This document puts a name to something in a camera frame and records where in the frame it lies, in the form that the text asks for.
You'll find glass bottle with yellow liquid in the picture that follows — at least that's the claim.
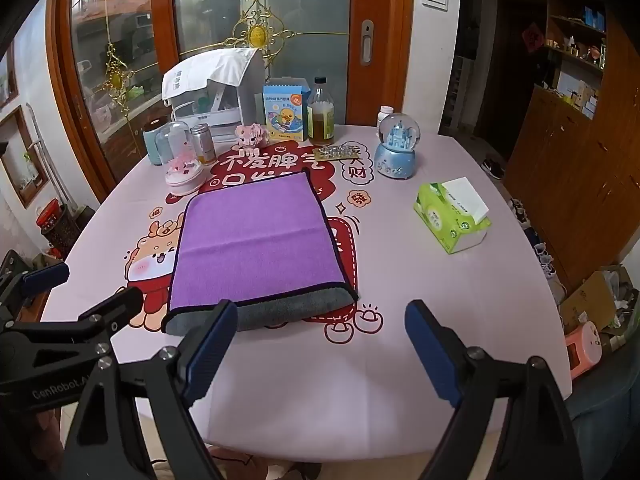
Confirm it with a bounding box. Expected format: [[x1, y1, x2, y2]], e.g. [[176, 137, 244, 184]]
[[306, 76, 336, 147]]

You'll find wooden framed glass door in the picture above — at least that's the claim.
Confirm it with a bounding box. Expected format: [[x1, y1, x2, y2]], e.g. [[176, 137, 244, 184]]
[[45, 0, 416, 206]]

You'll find white cloth cover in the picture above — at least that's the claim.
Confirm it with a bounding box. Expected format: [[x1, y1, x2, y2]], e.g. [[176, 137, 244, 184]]
[[161, 48, 258, 103]]

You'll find wooden picture frame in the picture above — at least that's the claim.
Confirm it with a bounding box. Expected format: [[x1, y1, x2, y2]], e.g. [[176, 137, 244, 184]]
[[0, 105, 51, 211]]

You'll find pink plastic toy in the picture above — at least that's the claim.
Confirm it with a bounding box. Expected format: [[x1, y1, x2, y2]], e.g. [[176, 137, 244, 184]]
[[565, 321, 603, 380]]

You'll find wooden shelf cabinet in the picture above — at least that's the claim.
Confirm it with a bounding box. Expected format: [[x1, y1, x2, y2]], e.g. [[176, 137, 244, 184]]
[[502, 0, 640, 296]]

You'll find light blue cup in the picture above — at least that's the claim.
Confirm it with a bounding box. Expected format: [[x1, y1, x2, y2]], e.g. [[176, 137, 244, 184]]
[[143, 116, 168, 166]]

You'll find pink block toy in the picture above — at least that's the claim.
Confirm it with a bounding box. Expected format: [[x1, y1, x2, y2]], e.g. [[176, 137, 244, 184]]
[[235, 123, 271, 148]]

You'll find dark woven basket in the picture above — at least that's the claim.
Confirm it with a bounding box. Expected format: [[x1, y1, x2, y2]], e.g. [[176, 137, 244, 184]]
[[40, 205, 85, 257]]

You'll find red door decoration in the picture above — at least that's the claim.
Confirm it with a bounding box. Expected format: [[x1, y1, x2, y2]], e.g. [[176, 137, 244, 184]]
[[522, 22, 546, 52]]

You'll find pill blister pack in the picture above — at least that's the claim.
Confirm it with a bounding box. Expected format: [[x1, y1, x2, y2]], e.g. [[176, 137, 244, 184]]
[[312, 144, 364, 162]]

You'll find green tissue pack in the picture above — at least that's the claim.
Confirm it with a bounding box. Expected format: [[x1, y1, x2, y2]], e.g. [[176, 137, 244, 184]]
[[413, 177, 492, 255]]

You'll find white countertop appliance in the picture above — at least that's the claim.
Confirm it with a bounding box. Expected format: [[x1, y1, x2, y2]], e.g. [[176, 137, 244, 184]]
[[167, 51, 266, 142]]

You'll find small metal can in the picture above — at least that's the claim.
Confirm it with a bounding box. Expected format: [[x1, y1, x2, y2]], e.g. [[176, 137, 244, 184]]
[[190, 124, 217, 167]]

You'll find metal door handle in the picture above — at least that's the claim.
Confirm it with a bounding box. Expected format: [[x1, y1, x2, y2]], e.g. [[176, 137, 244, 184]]
[[361, 19, 375, 67]]

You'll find blue carton with duck print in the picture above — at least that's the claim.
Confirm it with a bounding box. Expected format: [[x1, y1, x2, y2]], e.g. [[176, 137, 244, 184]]
[[263, 78, 309, 142]]

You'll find gold door ornament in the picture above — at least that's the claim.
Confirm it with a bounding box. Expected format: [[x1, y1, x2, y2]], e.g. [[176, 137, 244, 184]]
[[222, 0, 296, 52], [102, 42, 133, 92]]

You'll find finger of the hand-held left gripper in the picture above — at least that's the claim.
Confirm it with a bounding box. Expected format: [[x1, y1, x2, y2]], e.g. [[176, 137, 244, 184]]
[[0, 250, 71, 322], [74, 287, 144, 344]]

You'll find pink glass dome music box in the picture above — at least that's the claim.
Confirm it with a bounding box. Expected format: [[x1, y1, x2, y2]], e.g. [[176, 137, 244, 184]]
[[161, 121, 205, 196]]

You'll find red plastic container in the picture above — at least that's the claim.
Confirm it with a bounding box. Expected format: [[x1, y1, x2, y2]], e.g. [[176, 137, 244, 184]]
[[36, 199, 62, 228]]

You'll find cardboard box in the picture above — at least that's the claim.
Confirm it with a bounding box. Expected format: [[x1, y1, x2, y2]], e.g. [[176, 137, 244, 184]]
[[559, 265, 640, 351]]

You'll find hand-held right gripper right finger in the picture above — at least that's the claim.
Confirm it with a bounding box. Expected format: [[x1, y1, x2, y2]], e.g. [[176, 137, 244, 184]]
[[404, 300, 584, 480]]

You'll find blue snow globe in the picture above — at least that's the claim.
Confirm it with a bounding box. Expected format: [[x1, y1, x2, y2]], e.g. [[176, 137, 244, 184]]
[[374, 112, 421, 180]]

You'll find purple and grey towel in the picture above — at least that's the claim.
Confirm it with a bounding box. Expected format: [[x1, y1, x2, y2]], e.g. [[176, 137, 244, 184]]
[[165, 170, 361, 337]]

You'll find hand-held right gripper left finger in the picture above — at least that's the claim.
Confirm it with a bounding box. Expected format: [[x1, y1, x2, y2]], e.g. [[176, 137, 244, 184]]
[[62, 299, 239, 480]]

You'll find pink printed tablecloth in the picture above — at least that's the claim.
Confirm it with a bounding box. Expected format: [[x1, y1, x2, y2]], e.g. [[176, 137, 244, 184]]
[[37, 122, 573, 451]]

